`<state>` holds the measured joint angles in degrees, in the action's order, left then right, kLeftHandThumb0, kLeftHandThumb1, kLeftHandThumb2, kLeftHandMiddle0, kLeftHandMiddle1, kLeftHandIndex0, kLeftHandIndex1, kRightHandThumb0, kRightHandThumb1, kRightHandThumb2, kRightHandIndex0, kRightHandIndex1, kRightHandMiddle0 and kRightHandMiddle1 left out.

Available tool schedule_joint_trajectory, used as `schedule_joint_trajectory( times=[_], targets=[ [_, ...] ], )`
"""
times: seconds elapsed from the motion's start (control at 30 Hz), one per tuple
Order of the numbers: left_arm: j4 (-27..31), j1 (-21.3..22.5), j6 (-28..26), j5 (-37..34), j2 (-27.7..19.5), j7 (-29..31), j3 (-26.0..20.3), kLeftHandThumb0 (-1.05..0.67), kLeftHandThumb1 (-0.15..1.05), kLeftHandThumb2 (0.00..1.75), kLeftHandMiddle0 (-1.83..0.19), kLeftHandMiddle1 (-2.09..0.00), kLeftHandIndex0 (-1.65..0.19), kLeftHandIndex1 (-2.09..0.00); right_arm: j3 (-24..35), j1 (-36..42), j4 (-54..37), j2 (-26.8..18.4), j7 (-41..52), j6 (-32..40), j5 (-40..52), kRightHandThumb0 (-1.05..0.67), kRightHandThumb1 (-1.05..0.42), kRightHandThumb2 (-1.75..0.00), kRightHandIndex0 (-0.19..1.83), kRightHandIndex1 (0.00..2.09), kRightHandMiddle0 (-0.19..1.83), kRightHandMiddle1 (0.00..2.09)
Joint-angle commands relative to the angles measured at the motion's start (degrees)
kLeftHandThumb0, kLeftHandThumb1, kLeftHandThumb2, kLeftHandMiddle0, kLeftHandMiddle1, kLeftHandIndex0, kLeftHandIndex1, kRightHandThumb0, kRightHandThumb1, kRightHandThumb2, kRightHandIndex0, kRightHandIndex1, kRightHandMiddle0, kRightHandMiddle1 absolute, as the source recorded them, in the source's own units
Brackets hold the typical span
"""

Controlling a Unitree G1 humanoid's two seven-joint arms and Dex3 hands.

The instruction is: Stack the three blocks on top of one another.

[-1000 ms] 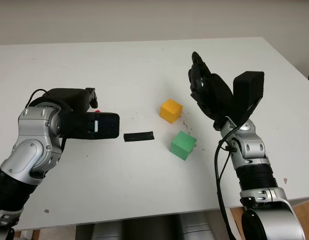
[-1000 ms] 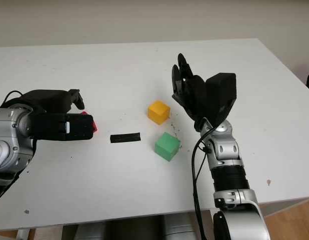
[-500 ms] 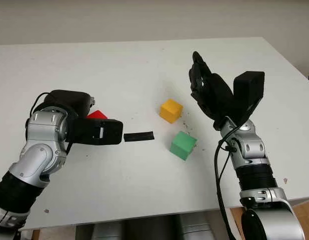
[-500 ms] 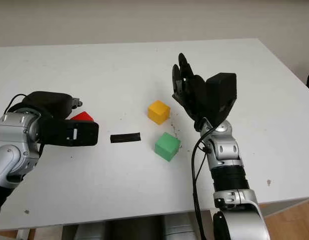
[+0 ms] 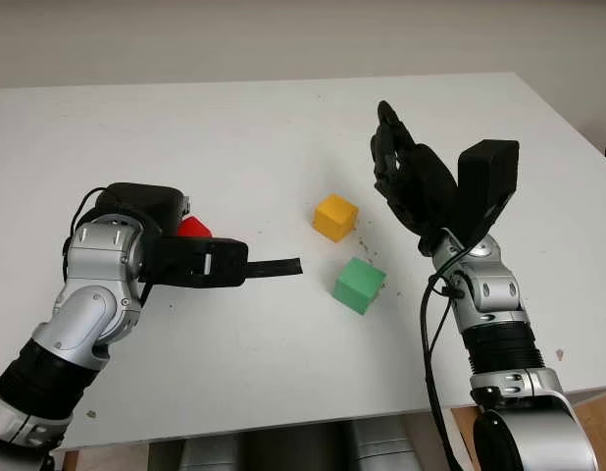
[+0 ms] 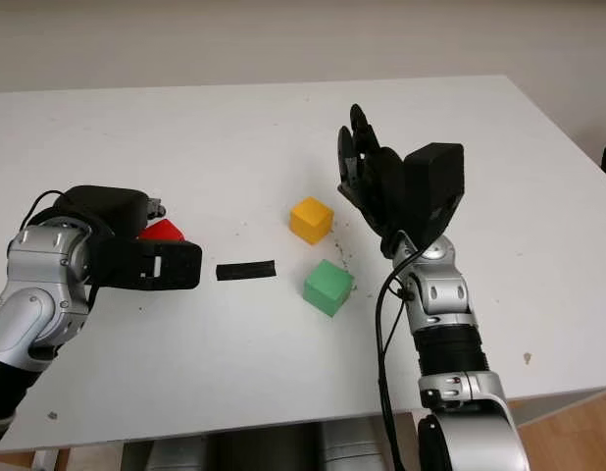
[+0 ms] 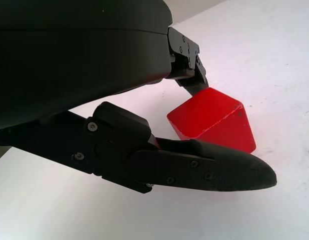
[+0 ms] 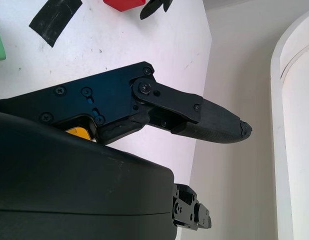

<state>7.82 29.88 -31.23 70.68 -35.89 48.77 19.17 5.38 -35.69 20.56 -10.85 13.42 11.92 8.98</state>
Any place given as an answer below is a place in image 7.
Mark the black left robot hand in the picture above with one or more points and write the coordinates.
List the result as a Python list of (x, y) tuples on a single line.
[(69, 62)]

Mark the red cube block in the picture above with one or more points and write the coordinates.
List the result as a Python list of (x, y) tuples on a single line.
[(214, 117)]

